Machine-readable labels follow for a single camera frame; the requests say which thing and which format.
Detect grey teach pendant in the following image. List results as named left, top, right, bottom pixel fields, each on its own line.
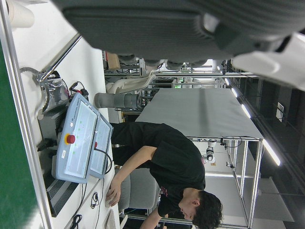
left=89, top=114, right=114, bottom=179
left=51, top=93, right=100, bottom=184

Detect aluminium frame cell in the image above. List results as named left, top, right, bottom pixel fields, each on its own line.
left=185, top=135, right=264, bottom=229

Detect white paper cup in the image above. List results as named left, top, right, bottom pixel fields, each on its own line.
left=6, top=0, right=35, bottom=28

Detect metal rod with ring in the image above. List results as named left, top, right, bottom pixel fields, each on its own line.
left=20, top=33, right=81, bottom=114

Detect brown cardboard box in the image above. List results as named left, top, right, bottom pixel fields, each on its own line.
left=106, top=52, right=121, bottom=70

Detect clear plastic parts bag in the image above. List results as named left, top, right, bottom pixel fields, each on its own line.
left=44, top=71, right=70, bottom=110

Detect person in black shirt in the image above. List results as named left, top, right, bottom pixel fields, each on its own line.
left=104, top=121, right=224, bottom=229

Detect green conveyor belt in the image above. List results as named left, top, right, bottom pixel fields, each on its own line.
left=0, top=45, right=46, bottom=229

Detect white keyboard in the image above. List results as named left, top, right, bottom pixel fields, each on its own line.
left=103, top=209, right=117, bottom=229

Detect black cable coil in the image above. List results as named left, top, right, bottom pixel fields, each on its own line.
left=71, top=214, right=83, bottom=229

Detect black power plug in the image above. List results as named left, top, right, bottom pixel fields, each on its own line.
left=36, top=138, right=57, bottom=153

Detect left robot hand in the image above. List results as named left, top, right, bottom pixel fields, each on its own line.
left=51, top=0, right=305, bottom=92

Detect black finned box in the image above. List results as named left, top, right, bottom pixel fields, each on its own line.
left=44, top=173, right=79, bottom=218

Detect red black cable connector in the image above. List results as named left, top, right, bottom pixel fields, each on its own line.
left=69, top=82, right=89, bottom=102

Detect black pendant cable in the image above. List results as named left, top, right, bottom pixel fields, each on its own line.
left=94, top=146, right=112, bottom=176

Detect grey padded cylinder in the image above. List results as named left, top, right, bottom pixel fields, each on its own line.
left=94, top=92, right=153, bottom=109

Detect grey office chair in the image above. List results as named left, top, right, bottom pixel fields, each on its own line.
left=118, top=168, right=159, bottom=210

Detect grey metal box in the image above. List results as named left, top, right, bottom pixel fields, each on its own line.
left=37, top=111, right=72, bottom=144

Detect black earphones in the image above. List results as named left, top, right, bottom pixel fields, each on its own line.
left=90, top=192, right=100, bottom=208

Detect grey screen panel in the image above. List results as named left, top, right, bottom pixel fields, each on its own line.
left=134, top=88, right=264, bottom=139

